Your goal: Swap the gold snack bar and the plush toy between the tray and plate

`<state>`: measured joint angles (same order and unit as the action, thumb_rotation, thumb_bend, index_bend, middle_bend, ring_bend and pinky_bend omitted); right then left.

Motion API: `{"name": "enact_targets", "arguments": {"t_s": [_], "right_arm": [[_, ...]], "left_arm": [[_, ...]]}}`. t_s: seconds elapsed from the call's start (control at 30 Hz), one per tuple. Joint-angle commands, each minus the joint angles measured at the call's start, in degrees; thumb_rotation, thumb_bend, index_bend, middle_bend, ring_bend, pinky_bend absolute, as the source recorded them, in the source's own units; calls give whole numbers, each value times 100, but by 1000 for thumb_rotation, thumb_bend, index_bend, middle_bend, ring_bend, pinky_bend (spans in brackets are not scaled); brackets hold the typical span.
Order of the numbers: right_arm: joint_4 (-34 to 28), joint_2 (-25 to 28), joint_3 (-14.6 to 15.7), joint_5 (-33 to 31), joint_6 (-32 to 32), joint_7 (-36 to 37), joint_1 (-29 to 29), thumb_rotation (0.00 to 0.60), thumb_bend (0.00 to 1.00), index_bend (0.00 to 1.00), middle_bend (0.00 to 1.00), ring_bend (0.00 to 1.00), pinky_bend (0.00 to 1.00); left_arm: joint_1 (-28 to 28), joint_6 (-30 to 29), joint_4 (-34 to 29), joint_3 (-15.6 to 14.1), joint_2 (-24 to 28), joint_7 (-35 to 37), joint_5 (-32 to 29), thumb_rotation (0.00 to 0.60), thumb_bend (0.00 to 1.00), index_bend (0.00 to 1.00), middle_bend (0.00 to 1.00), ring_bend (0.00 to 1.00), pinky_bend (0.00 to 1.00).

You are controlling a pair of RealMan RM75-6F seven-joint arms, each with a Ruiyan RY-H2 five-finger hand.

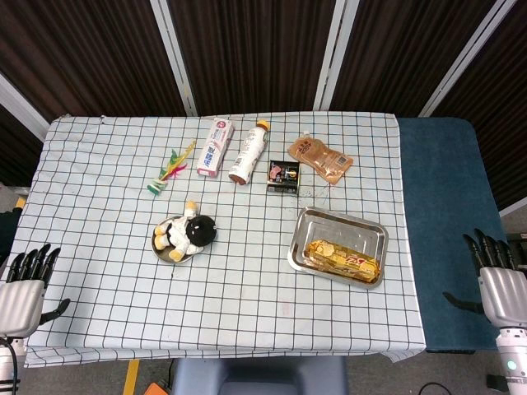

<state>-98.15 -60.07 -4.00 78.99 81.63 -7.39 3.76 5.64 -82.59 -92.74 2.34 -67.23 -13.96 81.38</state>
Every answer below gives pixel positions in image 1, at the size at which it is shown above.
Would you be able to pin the white partition post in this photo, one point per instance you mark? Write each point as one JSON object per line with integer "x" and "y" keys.
{"x": 20, "y": 109}
{"x": 333, "y": 61}
{"x": 175, "y": 61}
{"x": 512, "y": 209}
{"x": 465, "y": 57}

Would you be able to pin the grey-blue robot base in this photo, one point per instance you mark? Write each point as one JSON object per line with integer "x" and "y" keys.
{"x": 255, "y": 376}

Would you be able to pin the round metal plate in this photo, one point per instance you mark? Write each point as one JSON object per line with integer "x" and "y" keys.
{"x": 164, "y": 257}

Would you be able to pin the pink white toothpaste box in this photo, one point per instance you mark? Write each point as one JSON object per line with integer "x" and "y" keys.
{"x": 214, "y": 148}

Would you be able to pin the white black checked tablecloth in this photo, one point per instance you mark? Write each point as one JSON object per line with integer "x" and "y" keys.
{"x": 103, "y": 205}

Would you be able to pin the dark brown partition panel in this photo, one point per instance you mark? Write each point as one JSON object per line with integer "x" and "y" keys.
{"x": 506, "y": 103}
{"x": 255, "y": 53}
{"x": 82, "y": 53}
{"x": 16, "y": 156}
{"x": 395, "y": 53}

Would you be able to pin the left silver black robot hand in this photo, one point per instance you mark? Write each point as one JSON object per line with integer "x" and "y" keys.
{"x": 20, "y": 296}

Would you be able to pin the orange object on floor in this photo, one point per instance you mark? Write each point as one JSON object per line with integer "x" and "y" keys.
{"x": 158, "y": 388}

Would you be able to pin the blue felt table cover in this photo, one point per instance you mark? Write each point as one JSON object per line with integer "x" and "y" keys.
{"x": 440, "y": 185}

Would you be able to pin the black-headed white plush doll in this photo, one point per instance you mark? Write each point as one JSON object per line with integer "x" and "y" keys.
{"x": 181, "y": 234}

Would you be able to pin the colourful feather shuttlecock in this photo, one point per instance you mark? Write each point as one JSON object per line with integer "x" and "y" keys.
{"x": 156, "y": 186}

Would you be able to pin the small black floor box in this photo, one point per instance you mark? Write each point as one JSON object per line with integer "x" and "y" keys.
{"x": 497, "y": 381}

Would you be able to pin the gold foil snack pack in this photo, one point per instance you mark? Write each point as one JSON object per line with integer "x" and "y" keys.
{"x": 341, "y": 261}

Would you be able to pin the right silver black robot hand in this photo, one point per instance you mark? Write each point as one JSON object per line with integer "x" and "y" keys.
{"x": 504, "y": 292}

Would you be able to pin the small black printed box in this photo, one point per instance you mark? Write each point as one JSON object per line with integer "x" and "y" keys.
{"x": 284, "y": 177}

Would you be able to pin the white bottle orange cap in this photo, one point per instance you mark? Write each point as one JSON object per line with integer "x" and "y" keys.
{"x": 249, "y": 152}

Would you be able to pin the brown spout pouch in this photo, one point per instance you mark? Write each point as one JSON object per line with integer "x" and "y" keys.
{"x": 321, "y": 158}

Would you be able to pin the rectangular metal tray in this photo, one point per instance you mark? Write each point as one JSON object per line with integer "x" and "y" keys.
{"x": 341, "y": 226}

